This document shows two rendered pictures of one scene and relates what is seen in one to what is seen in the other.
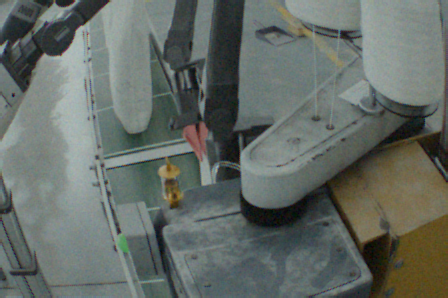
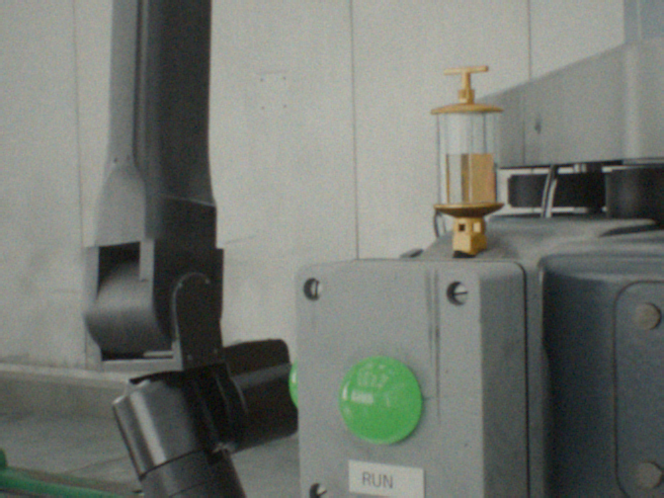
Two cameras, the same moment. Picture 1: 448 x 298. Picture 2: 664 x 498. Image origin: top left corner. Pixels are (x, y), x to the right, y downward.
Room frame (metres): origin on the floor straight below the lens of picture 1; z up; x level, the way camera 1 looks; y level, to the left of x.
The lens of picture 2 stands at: (0.40, 0.46, 1.36)
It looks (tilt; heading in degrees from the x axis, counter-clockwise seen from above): 3 degrees down; 318
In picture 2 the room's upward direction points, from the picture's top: 2 degrees counter-clockwise
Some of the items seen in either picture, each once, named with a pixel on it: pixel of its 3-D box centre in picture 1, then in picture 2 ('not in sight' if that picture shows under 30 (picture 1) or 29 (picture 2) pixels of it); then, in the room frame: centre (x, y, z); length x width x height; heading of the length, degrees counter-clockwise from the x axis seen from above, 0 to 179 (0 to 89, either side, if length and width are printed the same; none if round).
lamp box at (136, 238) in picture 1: (140, 241); (419, 388); (0.72, 0.13, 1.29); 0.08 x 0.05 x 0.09; 13
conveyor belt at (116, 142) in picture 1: (121, 60); not in sight; (3.45, 0.56, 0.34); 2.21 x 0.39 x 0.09; 13
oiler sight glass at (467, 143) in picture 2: (170, 183); (467, 158); (0.74, 0.07, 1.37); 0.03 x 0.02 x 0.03; 13
